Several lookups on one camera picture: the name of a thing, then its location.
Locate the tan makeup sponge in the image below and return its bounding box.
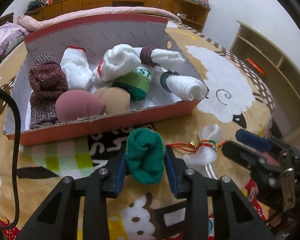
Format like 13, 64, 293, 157
93, 87, 130, 115

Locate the green white sock roll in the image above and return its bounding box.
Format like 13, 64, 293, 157
125, 128, 166, 185

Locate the white purple-banded sock roll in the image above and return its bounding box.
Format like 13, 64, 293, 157
139, 45, 185, 72

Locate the red cartoon bedsheet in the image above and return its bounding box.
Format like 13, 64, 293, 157
0, 178, 267, 239

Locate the beige shelf unit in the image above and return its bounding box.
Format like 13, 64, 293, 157
230, 20, 300, 150

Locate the white grey-banded sock roll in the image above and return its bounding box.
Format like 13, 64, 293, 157
152, 66, 209, 101

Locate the purple ruffled pillow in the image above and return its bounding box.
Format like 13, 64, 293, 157
0, 22, 30, 56

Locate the orange object on shelf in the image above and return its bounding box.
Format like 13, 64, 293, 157
245, 58, 267, 77

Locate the white red-trimmed mitten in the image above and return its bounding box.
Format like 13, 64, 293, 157
60, 46, 93, 91
93, 44, 141, 85

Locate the red cardboard box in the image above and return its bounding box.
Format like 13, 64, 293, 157
11, 14, 209, 146

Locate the black cable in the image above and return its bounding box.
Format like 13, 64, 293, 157
0, 86, 22, 230

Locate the pink makeup sponge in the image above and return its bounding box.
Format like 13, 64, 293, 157
55, 90, 106, 122

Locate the white sock with string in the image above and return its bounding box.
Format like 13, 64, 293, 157
167, 124, 227, 166

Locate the maroon knitted sock roll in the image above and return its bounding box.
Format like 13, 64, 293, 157
29, 53, 68, 129

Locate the folded clothes pile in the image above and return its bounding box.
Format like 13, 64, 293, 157
27, 0, 48, 11

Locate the wooden low cabinet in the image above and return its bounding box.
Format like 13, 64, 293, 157
25, 0, 210, 32

